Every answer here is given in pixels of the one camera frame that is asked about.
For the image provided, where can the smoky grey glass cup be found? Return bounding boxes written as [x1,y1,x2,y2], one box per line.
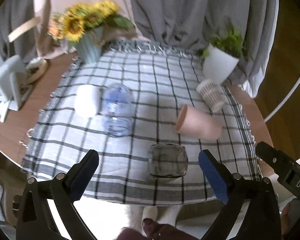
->
[147,144,189,179]

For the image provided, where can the pink paper cup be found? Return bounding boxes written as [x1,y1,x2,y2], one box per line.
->
[175,105,222,141]

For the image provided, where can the plain white cup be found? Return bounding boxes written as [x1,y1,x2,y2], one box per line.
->
[74,85,101,118]

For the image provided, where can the patterned white paper cup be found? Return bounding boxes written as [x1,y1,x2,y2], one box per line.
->
[196,79,225,113]

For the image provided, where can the clear bluish plastic cup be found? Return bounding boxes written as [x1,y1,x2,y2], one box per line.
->
[101,83,133,137]

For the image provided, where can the white slipper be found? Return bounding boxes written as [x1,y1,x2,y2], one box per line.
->
[141,206,158,226]

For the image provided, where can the checkered grey white tablecloth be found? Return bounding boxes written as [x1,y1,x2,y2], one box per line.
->
[21,41,260,206]

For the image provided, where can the white power strip cube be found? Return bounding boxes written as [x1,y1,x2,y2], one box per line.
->
[0,55,32,111]

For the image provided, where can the green plant in white pot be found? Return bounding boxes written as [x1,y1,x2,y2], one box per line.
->
[200,21,246,85]

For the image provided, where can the wooden desk lamp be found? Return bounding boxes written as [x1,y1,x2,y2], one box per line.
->
[8,17,48,85]

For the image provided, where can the sunflower bouquet in blue vase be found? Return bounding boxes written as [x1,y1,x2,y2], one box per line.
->
[47,0,135,63]

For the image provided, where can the grey curtain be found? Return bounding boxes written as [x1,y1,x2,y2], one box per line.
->
[0,0,279,98]

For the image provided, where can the white ring light hoop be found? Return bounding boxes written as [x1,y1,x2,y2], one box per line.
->
[264,76,300,123]

